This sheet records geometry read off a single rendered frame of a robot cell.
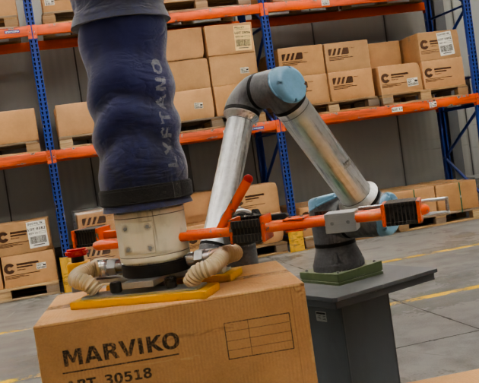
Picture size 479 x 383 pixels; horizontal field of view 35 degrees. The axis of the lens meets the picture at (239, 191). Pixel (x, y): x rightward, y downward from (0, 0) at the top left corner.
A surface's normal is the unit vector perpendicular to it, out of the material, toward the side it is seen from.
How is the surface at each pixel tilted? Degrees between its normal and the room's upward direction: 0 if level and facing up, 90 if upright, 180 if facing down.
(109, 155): 76
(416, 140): 90
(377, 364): 90
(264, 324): 90
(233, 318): 90
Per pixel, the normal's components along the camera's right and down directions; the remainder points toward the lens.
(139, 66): 0.50, -0.20
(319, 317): -0.82, 0.15
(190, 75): 0.25, 0.00
